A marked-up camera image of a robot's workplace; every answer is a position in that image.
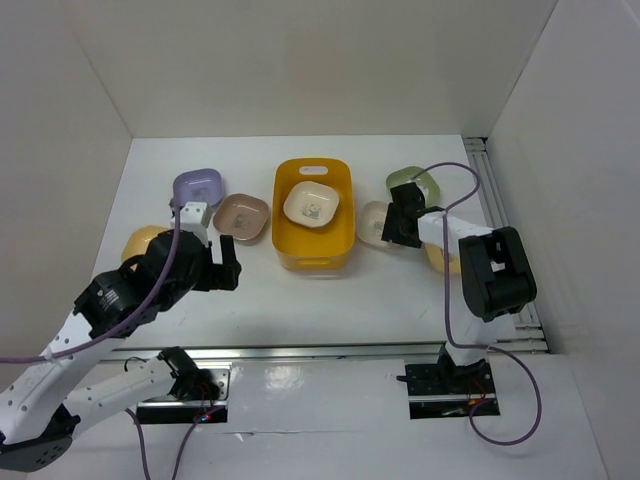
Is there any brown pink plate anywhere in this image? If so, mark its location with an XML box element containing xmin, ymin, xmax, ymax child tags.
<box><xmin>212</xmin><ymin>193</ymin><xmax>271</xmax><ymax>244</ymax></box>

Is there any lavender plate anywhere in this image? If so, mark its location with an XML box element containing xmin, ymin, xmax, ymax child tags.
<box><xmin>173</xmin><ymin>168</ymin><xmax>225</xmax><ymax>207</ymax></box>

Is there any purple cable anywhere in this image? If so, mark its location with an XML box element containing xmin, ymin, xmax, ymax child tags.
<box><xmin>412</xmin><ymin>161</ymin><xmax>544</xmax><ymax>447</ymax></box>
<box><xmin>0</xmin><ymin>197</ymin><xmax>191</xmax><ymax>365</ymax></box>

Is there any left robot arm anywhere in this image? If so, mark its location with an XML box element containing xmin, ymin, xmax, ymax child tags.
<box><xmin>1</xmin><ymin>230</ymin><xmax>241</xmax><ymax>473</ymax></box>

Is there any aluminium rail right side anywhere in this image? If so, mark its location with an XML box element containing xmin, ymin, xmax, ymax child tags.
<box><xmin>463</xmin><ymin>138</ymin><xmax>548</xmax><ymax>352</ymax></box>

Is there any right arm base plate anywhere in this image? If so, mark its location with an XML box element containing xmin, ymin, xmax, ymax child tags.
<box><xmin>396</xmin><ymin>362</ymin><xmax>500</xmax><ymax>420</ymax></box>

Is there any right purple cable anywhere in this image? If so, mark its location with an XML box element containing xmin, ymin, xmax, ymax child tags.
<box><xmin>412</xmin><ymin>161</ymin><xmax>544</xmax><ymax>447</ymax></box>

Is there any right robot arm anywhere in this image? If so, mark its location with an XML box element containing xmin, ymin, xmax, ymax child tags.
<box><xmin>382</xmin><ymin>182</ymin><xmax>537</xmax><ymax>395</ymax></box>

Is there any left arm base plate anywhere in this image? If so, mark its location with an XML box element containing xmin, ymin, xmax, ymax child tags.
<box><xmin>134</xmin><ymin>362</ymin><xmax>231</xmax><ymax>425</ymax></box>

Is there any cream plate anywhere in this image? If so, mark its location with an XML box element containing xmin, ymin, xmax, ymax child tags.
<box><xmin>356</xmin><ymin>201</ymin><xmax>401</xmax><ymax>249</ymax></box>
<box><xmin>283</xmin><ymin>181</ymin><xmax>340</xmax><ymax>229</ymax></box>

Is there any aluminium rail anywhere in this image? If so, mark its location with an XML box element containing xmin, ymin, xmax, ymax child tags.
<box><xmin>463</xmin><ymin>138</ymin><xmax>548</xmax><ymax>352</ymax></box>
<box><xmin>100</xmin><ymin>338</ymin><xmax>550</xmax><ymax>363</ymax></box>

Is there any green plate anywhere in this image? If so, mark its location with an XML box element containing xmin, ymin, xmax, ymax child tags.
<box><xmin>386</xmin><ymin>166</ymin><xmax>441</xmax><ymax>207</ymax></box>

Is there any yellow plastic bin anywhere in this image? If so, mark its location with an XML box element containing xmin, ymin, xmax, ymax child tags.
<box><xmin>271</xmin><ymin>158</ymin><xmax>355</xmax><ymax>271</ymax></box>

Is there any yellow plate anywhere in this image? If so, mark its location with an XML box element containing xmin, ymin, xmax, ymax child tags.
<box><xmin>424</xmin><ymin>243</ymin><xmax>461</xmax><ymax>275</ymax></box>
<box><xmin>120</xmin><ymin>225</ymin><xmax>167</xmax><ymax>262</ymax></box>

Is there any aluminium rail front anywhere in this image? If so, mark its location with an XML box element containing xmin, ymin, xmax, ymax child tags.
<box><xmin>100</xmin><ymin>338</ymin><xmax>550</xmax><ymax>363</ymax></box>

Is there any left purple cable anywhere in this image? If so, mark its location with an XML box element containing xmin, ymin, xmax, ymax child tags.
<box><xmin>0</xmin><ymin>197</ymin><xmax>191</xmax><ymax>365</ymax></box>

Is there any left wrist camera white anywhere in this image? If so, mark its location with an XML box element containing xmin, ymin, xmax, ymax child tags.
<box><xmin>170</xmin><ymin>202</ymin><xmax>212</xmax><ymax>245</ymax></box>

